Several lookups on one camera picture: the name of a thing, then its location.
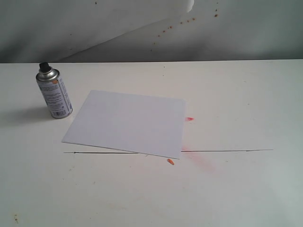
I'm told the white backdrop sheet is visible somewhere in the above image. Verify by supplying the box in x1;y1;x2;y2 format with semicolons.
0;0;194;63

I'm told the white paper sheet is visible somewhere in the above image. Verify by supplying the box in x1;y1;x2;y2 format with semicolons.
62;90;186;159

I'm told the silver spray paint can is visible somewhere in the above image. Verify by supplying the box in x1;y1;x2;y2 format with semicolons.
36;62;73;119

